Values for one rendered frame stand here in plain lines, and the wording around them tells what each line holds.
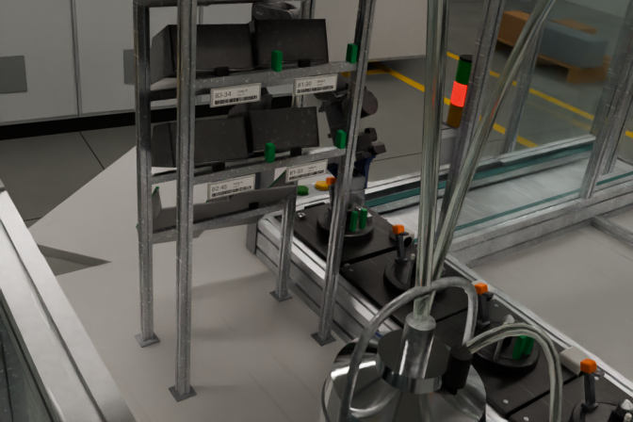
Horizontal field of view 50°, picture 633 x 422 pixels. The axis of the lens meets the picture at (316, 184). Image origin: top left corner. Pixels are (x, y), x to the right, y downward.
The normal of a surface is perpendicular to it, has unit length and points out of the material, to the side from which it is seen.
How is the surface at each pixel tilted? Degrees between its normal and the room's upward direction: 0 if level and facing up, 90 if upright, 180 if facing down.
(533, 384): 0
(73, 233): 0
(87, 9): 90
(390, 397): 24
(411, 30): 90
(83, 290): 0
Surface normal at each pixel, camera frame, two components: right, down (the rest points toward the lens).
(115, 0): 0.51, 0.44
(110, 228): 0.10, -0.89
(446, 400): 0.33, -0.65
